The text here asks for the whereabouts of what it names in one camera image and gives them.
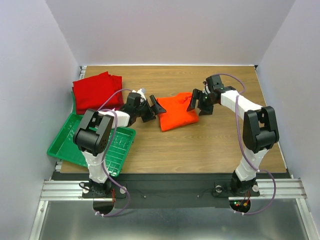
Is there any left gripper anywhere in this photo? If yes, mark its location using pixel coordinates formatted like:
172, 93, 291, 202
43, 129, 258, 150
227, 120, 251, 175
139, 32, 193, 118
135, 95, 167, 123

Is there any orange t shirt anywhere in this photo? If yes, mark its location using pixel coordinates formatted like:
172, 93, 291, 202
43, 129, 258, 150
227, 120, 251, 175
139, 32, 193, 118
156, 92, 199, 132

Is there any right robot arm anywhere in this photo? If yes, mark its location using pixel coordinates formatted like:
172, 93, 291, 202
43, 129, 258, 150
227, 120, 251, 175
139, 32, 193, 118
187, 74, 280, 195

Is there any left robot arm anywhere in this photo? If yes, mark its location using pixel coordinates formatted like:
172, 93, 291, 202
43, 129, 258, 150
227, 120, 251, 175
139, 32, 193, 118
73, 88, 167, 197

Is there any folded dark red t shirt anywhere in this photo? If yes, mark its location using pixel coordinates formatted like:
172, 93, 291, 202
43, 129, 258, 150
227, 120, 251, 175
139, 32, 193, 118
72, 87, 124, 115

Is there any green plastic tray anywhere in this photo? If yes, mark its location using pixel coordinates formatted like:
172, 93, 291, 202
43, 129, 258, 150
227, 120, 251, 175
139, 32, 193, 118
47, 108, 136, 177

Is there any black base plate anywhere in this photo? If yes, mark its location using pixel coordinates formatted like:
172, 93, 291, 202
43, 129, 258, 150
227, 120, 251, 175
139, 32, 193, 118
41, 173, 246, 213

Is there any aluminium frame rail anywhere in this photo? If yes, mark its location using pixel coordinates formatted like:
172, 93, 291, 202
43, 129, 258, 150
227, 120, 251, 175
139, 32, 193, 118
29, 159, 307, 240

